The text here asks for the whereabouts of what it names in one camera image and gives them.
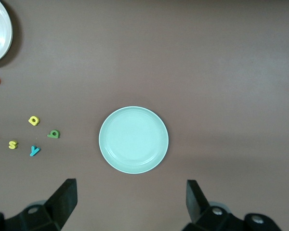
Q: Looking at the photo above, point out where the teal letter y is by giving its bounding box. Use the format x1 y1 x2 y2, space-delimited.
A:
29 145 41 157

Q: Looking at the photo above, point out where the green letter b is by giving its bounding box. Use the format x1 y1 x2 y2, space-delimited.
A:
47 129 61 139

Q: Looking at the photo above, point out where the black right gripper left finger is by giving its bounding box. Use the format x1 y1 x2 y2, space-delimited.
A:
0 178 78 231

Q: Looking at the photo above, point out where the brown table cover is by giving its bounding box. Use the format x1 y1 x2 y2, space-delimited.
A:
0 0 289 231

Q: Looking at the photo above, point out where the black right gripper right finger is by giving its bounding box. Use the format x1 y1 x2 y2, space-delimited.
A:
183 179 283 231

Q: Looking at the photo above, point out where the green round plate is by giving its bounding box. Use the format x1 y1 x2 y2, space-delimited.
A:
98 106 170 174

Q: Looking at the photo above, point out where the yellow letter d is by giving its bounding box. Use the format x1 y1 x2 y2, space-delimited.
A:
28 115 41 127

